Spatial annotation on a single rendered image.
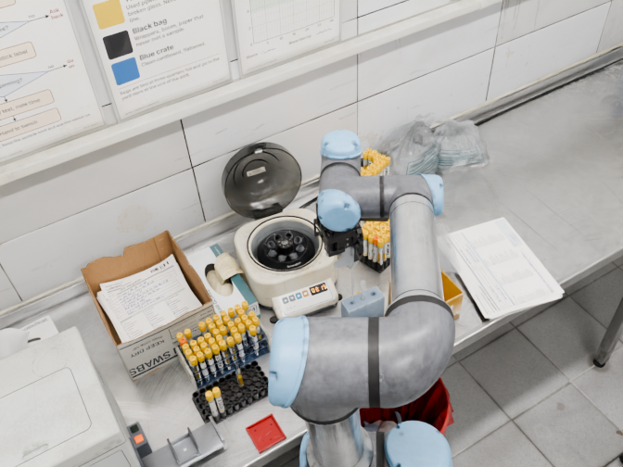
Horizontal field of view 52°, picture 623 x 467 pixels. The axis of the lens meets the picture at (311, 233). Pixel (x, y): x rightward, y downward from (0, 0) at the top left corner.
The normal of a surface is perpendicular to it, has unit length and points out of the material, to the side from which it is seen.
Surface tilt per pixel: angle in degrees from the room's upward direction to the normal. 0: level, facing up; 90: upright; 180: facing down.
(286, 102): 90
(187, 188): 90
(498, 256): 0
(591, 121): 0
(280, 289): 90
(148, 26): 94
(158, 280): 1
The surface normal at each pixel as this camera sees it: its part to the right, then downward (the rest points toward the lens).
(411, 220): -0.17, -0.80
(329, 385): -0.11, 0.30
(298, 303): 0.11, -0.35
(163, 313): -0.01, -0.70
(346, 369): -0.12, -0.03
